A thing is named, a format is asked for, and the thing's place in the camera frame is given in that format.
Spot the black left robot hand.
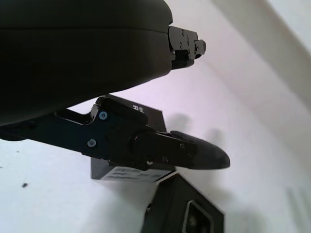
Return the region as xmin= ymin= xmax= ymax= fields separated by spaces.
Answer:
xmin=0 ymin=0 xmax=231 ymax=170

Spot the small silver depth camera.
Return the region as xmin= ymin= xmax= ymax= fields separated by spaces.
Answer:
xmin=179 ymin=199 xmax=214 ymax=233

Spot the black box base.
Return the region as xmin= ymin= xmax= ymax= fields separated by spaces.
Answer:
xmin=140 ymin=174 xmax=226 ymax=233

